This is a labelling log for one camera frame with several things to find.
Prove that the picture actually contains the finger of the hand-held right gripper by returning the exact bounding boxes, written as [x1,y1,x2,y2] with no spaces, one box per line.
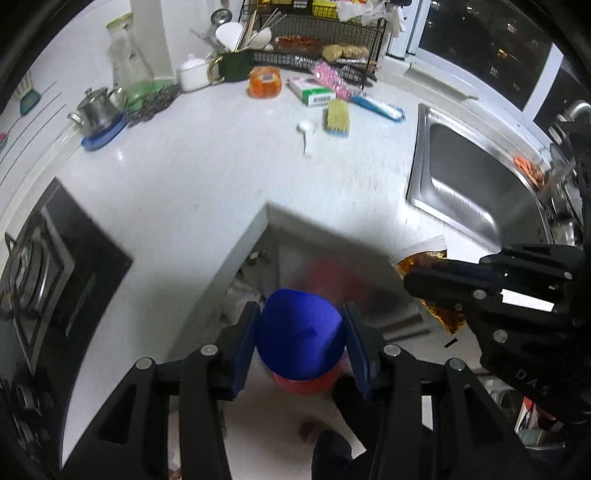
[403,270,500,308]
[431,261,505,280]

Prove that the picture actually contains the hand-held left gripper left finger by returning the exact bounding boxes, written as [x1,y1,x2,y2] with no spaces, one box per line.
[60,302,262,480]

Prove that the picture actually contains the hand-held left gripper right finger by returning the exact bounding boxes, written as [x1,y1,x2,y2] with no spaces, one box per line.
[342,302,527,480]

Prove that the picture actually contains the brown sauce packet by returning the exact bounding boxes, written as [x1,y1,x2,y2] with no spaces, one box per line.
[389,234,467,334]

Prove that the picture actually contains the blue plastic lid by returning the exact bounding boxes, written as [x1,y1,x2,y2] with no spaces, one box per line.
[257,289,348,381]

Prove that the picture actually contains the red plastic basin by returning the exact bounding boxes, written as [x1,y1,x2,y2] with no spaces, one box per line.
[270,355,345,396]

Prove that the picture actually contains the stainless steel sink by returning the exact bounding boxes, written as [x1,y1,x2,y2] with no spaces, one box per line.
[406,104,555,245]

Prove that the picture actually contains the person's dark-clothed leg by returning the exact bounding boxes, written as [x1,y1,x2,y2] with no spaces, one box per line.
[311,376,370,480]

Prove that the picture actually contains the orange scouring pad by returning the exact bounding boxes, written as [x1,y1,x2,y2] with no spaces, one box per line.
[512,156,548,188]

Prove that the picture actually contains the steel steamer pot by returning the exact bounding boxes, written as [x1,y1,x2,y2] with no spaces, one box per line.
[547,99,591,232]

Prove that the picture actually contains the black glass gas stove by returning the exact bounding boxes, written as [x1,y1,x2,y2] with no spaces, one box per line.
[0,178,134,374]

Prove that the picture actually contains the blue white wrapper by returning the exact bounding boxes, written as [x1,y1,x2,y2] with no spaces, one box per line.
[351,92,406,123]

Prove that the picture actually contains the yellow scrub sponge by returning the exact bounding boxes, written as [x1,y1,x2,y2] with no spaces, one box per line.
[323,99,352,138]

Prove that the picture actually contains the white plastic scoop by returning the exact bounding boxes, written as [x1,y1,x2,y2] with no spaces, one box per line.
[297,121,317,155]

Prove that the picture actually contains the white framed window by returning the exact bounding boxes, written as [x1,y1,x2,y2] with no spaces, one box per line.
[388,0,591,139]

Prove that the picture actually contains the white green box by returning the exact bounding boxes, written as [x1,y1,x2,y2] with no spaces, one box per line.
[287,76,337,108]

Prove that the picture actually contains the pink packet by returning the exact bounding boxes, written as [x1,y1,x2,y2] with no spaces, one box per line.
[309,60,354,100]

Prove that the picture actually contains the ginger root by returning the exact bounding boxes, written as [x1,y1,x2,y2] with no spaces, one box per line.
[322,44,370,64]

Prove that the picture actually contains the blue round coaster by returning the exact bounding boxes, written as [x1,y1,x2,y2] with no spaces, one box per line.
[81,113,130,151]

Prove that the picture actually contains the dark woven trivet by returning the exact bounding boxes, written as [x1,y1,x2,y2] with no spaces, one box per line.
[124,83,183,125]

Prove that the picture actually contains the orange packet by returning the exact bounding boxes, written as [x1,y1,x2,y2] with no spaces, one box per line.
[248,65,283,99]

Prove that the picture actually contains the white plastic bag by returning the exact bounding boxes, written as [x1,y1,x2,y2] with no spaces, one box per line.
[339,0,407,35]

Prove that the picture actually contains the red chili peppers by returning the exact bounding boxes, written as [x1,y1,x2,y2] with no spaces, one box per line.
[274,34,321,54]

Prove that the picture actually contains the white lidded sugar pot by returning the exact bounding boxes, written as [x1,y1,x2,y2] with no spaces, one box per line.
[177,54,218,92]

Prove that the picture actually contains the steel teapot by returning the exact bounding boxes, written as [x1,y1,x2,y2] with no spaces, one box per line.
[68,87,125,134]

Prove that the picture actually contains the dark green mug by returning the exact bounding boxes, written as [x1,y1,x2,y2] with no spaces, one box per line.
[208,48,257,84]

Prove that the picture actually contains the glass carafe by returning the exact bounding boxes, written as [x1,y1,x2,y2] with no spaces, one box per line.
[106,13,155,107]

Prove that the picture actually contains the bundle of chopsticks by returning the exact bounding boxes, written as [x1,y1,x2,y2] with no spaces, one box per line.
[238,9,283,51]

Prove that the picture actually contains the white rice spoon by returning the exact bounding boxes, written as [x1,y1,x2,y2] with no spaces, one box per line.
[215,22,246,51]

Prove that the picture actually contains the black wire rack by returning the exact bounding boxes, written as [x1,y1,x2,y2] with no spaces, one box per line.
[240,0,389,89]

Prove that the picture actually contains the cartoon kitchen wall sticker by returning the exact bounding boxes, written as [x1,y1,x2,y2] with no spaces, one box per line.
[0,69,65,185]

